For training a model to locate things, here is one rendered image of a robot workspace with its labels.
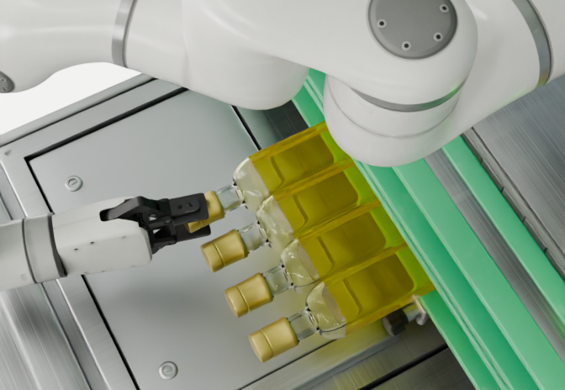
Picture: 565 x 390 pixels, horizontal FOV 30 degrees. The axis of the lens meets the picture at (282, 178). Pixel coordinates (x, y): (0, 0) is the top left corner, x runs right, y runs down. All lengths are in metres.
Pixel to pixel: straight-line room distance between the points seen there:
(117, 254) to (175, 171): 0.22
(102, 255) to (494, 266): 0.43
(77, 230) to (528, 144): 0.49
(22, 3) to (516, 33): 0.35
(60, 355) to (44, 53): 0.58
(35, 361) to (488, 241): 0.56
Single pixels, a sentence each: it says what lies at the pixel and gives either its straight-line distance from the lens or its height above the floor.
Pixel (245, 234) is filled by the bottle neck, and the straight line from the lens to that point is 1.18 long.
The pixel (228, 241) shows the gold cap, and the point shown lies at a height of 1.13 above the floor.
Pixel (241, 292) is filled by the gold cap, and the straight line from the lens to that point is 1.15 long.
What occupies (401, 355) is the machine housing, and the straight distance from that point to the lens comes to 1.31.
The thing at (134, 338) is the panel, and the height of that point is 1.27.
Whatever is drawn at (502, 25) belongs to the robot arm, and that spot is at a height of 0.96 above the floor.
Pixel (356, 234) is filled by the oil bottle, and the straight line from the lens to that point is 1.17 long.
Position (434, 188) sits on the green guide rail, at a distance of 1.08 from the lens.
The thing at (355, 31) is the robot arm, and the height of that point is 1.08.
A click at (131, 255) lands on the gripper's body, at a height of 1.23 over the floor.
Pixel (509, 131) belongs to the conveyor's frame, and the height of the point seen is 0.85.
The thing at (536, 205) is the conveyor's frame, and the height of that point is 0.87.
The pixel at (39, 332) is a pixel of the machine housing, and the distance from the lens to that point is 1.32.
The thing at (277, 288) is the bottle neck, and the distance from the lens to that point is 1.16.
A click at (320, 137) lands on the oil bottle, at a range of 1.22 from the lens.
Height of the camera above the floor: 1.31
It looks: 13 degrees down
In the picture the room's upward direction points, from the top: 116 degrees counter-clockwise
